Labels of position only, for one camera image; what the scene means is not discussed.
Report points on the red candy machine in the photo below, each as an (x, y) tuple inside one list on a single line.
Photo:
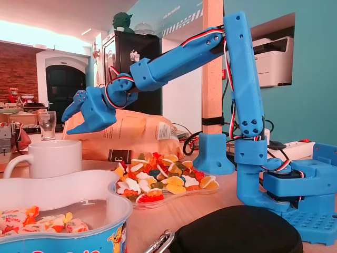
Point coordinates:
[(13, 95)]

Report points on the translucent candy tub blue label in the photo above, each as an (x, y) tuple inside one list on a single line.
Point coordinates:
[(65, 184)]

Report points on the white power strip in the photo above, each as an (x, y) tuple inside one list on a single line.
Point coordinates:
[(297, 150)]

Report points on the empty drinking glass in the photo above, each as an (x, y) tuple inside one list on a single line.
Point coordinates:
[(48, 126)]

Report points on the blue post foot mount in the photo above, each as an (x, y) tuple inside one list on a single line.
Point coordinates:
[(213, 153)]

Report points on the metal carabiner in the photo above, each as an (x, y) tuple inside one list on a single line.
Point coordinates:
[(164, 237)]

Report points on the wooden post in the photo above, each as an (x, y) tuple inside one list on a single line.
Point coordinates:
[(212, 87)]

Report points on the beige crisps bag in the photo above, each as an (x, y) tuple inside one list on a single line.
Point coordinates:
[(137, 131)]

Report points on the red wall alarm box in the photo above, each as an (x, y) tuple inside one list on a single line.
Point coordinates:
[(224, 73)]

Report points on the glass dome cover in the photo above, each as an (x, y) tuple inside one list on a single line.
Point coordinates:
[(143, 29)]

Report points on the white office printer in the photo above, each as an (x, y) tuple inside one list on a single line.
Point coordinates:
[(276, 63)]

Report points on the black fridge cabinet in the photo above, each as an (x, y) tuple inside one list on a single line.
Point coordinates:
[(123, 50)]

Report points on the black fabric pouch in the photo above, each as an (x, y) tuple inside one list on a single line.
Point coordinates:
[(237, 232)]

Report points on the wrapped Krema candy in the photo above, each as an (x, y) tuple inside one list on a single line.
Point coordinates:
[(76, 226), (11, 218), (51, 221)]

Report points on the dark arched door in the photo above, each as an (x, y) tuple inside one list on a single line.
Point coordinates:
[(65, 84)]

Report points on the white ceramic mug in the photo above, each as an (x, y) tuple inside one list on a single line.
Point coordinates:
[(55, 158)]

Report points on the clear plastic gummy tray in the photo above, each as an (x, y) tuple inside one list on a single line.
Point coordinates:
[(184, 195)]

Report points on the green Yoda figure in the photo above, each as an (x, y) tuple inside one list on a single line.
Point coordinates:
[(122, 21)]

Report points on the blue 3D-printed robot arm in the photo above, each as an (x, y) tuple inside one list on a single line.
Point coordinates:
[(245, 66)]

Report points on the ceiling light strip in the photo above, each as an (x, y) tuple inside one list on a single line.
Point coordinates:
[(89, 32)]

